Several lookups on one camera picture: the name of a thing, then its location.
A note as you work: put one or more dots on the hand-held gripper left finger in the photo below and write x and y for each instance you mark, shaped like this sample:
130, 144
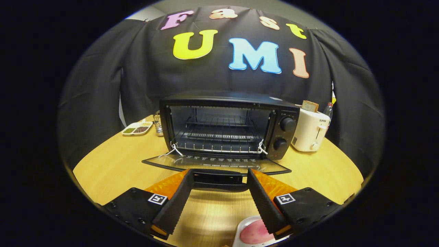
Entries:
176, 206

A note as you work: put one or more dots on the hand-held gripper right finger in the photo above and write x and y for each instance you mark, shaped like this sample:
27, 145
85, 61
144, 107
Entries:
264, 202

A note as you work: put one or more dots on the pink ham slice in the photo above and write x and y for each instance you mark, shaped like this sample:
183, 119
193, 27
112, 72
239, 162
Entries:
253, 235

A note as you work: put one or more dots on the white square cherry-print plate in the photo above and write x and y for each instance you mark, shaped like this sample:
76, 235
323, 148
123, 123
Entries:
239, 227

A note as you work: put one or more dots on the black toaster oven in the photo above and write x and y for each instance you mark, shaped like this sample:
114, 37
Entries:
284, 133

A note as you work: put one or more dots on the white pop-up toaster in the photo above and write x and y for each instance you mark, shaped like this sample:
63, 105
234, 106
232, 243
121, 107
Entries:
307, 133

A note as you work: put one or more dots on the white divided dish of beans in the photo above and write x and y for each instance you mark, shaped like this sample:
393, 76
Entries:
137, 129

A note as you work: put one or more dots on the brown bread slice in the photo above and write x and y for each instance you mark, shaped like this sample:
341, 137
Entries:
310, 106

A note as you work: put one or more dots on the clear plastic water bottle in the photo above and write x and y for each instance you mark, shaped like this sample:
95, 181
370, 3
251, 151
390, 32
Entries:
328, 111

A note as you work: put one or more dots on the black backdrop cloth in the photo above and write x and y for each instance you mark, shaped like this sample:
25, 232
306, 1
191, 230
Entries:
103, 85

